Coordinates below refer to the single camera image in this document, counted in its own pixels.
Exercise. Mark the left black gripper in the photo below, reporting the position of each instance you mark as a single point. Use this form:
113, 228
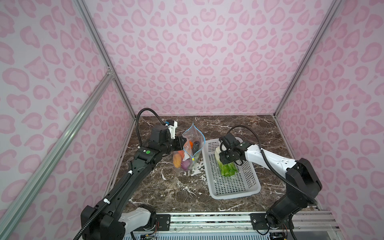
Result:
179, 144

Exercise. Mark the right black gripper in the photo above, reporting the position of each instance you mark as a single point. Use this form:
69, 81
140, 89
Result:
222, 159

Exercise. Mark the brown toy potato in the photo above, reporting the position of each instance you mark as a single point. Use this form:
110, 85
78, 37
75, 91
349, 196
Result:
188, 146

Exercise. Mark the green white toy cabbage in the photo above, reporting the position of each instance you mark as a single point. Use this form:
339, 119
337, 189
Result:
226, 170

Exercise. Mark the yellow toy potato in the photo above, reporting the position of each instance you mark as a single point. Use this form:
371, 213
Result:
177, 160

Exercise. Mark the clear zip top bag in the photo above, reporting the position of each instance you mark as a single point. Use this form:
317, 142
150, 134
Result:
188, 156

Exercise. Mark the purple toy onion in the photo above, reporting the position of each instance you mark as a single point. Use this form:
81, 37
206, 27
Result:
186, 164

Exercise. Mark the orange toy tomato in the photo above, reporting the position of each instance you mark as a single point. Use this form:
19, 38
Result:
182, 153

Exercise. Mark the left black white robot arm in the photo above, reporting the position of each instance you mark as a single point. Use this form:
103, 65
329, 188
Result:
126, 183

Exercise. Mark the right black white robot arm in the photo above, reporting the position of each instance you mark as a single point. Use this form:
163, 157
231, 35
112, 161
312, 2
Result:
302, 183

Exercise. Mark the white plastic basket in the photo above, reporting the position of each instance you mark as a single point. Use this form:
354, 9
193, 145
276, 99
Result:
244, 183

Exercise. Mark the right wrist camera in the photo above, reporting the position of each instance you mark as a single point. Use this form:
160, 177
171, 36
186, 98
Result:
228, 142

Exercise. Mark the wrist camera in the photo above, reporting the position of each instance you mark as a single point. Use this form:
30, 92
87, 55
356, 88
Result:
172, 126
228, 142

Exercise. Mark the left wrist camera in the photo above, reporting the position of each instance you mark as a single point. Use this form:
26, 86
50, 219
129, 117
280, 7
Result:
172, 126

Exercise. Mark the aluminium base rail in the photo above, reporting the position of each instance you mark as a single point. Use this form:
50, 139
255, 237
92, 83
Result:
305, 225

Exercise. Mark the aluminium frame strut left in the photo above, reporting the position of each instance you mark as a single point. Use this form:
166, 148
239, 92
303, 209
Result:
20, 205

